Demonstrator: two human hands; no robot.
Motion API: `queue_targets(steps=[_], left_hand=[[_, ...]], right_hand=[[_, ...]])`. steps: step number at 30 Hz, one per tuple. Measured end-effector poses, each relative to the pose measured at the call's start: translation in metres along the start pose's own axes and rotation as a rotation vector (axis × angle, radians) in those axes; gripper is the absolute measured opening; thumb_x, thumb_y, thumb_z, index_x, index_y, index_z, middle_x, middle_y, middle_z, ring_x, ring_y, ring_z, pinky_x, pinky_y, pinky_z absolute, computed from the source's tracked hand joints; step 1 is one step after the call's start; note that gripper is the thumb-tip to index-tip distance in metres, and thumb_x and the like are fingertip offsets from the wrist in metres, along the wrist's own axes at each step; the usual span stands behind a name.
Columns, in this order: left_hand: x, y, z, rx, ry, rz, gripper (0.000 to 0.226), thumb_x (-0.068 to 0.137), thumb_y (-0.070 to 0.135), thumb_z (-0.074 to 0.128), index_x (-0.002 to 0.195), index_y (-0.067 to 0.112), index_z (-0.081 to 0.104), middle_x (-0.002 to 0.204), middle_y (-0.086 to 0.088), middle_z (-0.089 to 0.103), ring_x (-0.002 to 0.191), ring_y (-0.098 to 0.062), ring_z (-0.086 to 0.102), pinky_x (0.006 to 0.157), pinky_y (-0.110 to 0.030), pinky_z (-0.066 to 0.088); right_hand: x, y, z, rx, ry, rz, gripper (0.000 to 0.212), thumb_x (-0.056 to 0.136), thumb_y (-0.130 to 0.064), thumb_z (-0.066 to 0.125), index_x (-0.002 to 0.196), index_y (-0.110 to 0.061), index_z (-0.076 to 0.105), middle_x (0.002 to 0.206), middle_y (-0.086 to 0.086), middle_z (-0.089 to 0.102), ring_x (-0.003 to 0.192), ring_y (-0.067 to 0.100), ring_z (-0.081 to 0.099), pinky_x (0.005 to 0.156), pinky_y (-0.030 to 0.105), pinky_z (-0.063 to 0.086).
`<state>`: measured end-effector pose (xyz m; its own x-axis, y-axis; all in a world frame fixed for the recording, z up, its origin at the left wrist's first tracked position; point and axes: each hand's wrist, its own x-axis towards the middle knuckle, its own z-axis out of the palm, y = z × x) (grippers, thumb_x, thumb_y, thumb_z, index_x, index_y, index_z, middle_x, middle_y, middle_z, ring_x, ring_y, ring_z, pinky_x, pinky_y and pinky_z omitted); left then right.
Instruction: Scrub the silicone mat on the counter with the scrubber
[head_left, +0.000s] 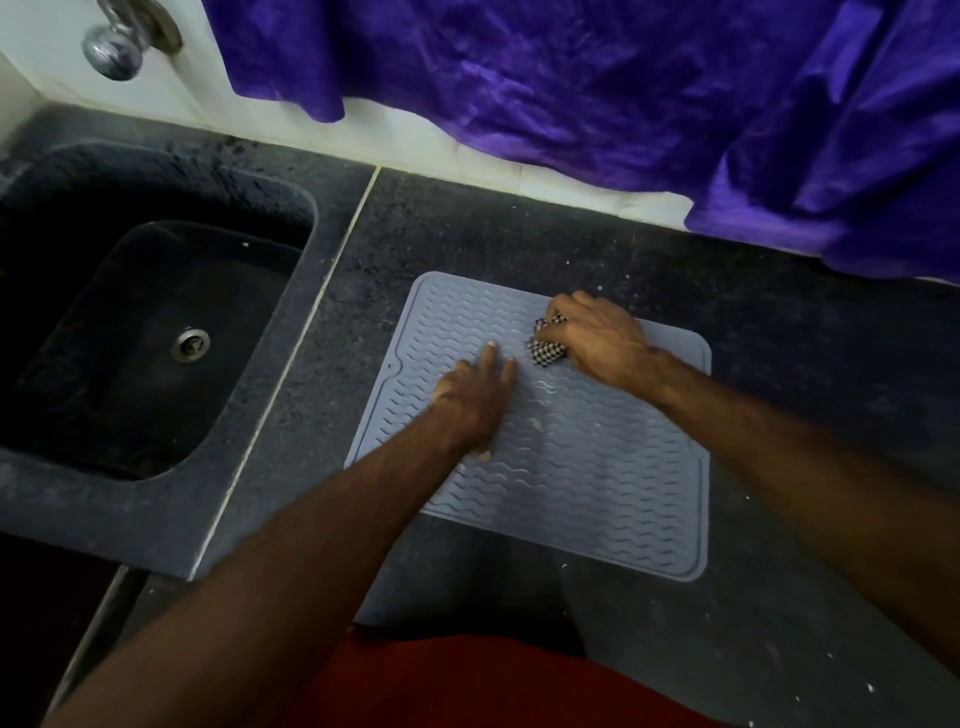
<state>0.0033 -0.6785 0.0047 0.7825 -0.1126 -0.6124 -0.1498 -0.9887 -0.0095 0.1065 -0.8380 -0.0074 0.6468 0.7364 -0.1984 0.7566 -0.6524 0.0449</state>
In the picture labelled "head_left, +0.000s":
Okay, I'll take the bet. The person's right hand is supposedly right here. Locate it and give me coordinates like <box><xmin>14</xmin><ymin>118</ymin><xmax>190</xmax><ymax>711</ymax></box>
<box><xmin>540</xmin><ymin>290</ymin><xmax>670</xmax><ymax>400</ymax></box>

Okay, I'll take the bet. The person's left hand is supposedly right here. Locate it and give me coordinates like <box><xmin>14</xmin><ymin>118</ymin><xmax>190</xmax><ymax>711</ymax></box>
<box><xmin>431</xmin><ymin>341</ymin><xmax>520</xmax><ymax>465</ymax></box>

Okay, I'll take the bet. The black white checkered cloth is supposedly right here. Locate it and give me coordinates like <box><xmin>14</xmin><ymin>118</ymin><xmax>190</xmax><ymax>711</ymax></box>
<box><xmin>527</xmin><ymin>314</ymin><xmax>572</xmax><ymax>371</ymax></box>

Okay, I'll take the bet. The grey ribbed silicone mat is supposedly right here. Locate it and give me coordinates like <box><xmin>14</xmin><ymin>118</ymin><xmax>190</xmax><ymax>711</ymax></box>
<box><xmin>343</xmin><ymin>270</ymin><xmax>713</xmax><ymax>584</ymax></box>

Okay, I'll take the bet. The person's left forearm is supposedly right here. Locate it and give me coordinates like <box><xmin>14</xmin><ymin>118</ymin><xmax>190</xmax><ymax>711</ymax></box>
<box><xmin>39</xmin><ymin>419</ymin><xmax>470</xmax><ymax>728</ymax></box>

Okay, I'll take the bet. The person's right forearm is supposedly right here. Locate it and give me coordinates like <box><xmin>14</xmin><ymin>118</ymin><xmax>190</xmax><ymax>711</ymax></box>
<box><xmin>647</xmin><ymin>348</ymin><xmax>960</xmax><ymax>678</ymax></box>

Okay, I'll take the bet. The person's red garment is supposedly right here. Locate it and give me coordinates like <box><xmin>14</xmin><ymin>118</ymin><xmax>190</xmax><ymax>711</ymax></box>
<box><xmin>275</xmin><ymin>632</ymin><xmax>740</xmax><ymax>728</ymax></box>

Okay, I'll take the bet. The purple cloth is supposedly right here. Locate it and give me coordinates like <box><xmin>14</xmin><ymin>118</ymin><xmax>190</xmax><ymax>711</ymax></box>
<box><xmin>200</xmin><ymin>0</ymin><xmax>960</xmax><ymax>287</ymax></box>

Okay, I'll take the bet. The metal sink drain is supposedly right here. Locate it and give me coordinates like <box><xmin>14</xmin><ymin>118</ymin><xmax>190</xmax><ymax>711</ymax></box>
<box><xmin>170</xmin><ymin>326</ymin><xmax>213</xmax><ymax>365</ymax></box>

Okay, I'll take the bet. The black stone sink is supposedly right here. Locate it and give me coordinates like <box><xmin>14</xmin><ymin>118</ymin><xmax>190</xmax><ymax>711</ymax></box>
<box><xmin>0</xmin><ymin>137</ymin><xmax>321</xmax><ymax>483</ymax></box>

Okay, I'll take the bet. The chrome wall tap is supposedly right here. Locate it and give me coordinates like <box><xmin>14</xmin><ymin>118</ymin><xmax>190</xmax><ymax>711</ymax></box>
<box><xmin>80</xmin><ymin>0</ymin><xmax>185</xmax><ymax>83</ymax></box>

